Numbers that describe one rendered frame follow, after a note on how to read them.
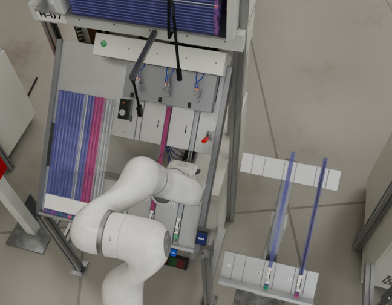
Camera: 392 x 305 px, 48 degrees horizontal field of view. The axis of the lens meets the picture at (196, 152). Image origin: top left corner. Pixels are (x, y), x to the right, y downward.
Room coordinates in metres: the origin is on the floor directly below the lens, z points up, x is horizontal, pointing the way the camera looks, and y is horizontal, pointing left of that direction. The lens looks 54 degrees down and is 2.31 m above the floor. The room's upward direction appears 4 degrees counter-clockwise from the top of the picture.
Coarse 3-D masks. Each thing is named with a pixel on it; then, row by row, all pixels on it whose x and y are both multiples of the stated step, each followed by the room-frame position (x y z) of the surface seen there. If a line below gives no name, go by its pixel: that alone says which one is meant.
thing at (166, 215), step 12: (48, 168) 1.02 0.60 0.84; (108, 180) 0.94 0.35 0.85; (144, 204) 0.85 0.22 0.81; (156, 204) 0.84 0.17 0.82; (144, 216) 0.81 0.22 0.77; (156, 216) 0.81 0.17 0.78; (168, 216) 0.80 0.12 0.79; (192, 216) 0.78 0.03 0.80; (168, 228) 0.76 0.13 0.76; (180, 228) 0.76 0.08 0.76; (192, 228) 0.75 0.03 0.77; (180, 240) 0.72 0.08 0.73; (192, 240) 0.71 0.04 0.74
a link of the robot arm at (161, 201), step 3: (174, 171) 0.80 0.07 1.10; (177, 171) 0.80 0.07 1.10; (180, 171) 0.81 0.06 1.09; (183, 174) 0.80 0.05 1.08; (153, 198) 0.69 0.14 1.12; (156, 198) 0.69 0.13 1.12; (159, 198) 0.69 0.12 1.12; (162, 198) 0.68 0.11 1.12; (156, 201) 0.68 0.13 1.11; (159, 201) 0.68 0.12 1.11; (162, 201) 0.68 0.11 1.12; (165, 201) 0.68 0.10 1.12; (168, 201) 0.68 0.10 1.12; (171, 201) 0.68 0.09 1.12; (159, 204) 0.68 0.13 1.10; (162, 204) 0.67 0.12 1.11; (165, 204) 0.67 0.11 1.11; (168, 204) 0.67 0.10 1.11
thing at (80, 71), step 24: (72, 48) 1.36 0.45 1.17; (72, 72) 1.29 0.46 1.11; (96, 72) 1.27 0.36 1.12; (120, 72) 1.25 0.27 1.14; (120, 96) 1.18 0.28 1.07; (120, 120) 1.11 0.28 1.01; (144, 120) 1.09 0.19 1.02; (192, 120) 1.06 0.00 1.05; (216, 120) 1.04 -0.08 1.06; (168, 144) 1.01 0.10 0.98
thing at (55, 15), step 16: (48, 0) 1.36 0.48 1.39; (64, 0) 1.30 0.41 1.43; (48, 16) 1.34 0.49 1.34; (64, 16) 1.32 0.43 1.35; (80, 16) 1.26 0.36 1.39; (224, 16) 1.21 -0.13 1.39; (192, 32) 1.14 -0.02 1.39; (224, 32) 1.13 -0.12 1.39; (32, 208) 0.93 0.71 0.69; (80, 272) 0.90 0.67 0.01
